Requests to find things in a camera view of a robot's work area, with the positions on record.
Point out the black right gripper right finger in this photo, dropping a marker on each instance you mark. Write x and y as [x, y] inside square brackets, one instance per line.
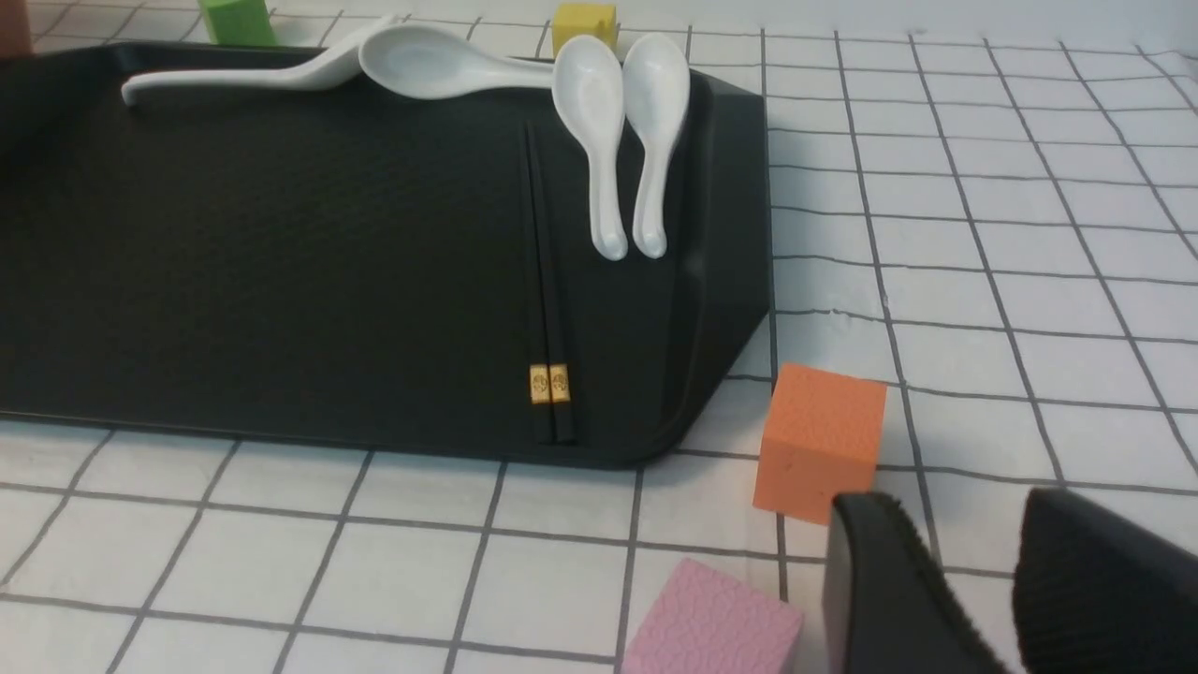
[1096, 593]

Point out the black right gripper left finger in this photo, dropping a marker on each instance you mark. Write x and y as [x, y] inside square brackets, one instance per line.
[887, 607]

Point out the black chopstick gold band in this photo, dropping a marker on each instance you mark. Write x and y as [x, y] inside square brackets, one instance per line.
[558, 375]
[538, 386]

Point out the orange foam cube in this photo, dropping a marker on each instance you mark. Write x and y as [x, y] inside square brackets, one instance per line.
[821, 438]

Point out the pink foam cube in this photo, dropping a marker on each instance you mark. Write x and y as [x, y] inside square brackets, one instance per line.
[704, 621]

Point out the white grid tablecloth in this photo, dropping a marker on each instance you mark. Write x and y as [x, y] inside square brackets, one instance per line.
[1001, 231]

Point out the white ceramic spoon rightmost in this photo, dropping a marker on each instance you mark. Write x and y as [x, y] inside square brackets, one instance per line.
[656, 92]

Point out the white ceramic spoon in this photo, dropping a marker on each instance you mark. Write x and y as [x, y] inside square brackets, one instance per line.
[330, 69]
[587, 92]
[430, 64]
[656, 92]

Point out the yellow foam cube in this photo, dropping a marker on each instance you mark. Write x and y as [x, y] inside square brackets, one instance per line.
[584, 19]

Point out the black plastic tray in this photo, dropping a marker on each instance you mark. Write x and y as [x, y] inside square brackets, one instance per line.
[347, 269]

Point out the white ceramic spoon leftmost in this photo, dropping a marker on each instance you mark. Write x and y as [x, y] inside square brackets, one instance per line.
[330, 69]

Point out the green foam cube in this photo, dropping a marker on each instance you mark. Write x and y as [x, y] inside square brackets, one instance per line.
[241, 23]

